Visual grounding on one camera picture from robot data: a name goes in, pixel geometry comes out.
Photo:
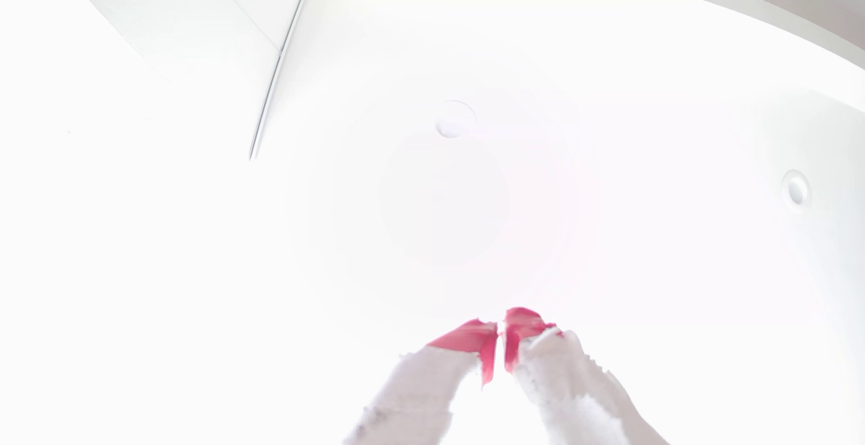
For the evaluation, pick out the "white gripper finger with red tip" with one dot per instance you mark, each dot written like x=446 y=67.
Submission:
x=567 y=377
x=432 y=384

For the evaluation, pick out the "metal ceiling rail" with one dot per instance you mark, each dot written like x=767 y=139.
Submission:
x=277 y=73

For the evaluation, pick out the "round ceiling light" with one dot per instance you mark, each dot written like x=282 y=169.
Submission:
x=796 y=189
x=454 y=121

